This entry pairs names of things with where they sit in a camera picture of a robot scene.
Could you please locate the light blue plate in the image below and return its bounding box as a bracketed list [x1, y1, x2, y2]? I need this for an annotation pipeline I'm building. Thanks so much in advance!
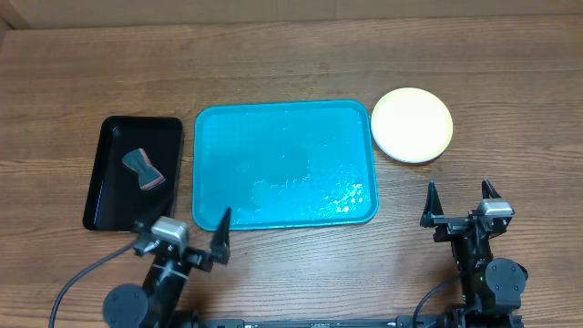
[377, 142, 448, 164]

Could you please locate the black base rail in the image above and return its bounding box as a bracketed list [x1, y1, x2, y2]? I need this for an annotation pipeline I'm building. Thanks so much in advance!
[197, 314, 525, 328]

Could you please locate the black tray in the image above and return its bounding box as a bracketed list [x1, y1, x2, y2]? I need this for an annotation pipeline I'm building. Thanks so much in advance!
[83, 116, 184, 231]

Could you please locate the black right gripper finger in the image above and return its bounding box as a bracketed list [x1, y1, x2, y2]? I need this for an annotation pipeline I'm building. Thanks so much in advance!
[420, 181, 445, 228]
[481, 179, 501, 199]

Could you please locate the blue plastic tray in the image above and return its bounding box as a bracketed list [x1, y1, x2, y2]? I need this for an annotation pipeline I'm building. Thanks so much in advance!
[191, 99, 379, 231]

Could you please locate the yellow green plate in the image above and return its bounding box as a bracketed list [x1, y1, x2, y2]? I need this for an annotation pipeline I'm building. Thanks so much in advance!
[371, 87, 454, 145]

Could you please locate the red black sponge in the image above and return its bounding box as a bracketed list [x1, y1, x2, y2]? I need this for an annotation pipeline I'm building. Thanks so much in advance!
[122, 148, 166, 191]

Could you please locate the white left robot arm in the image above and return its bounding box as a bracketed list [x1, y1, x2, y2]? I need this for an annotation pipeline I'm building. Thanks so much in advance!
[102, 198, 438, 328]

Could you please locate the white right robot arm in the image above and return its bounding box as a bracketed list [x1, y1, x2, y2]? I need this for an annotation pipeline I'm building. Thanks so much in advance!
[420, 179, 528, 327]

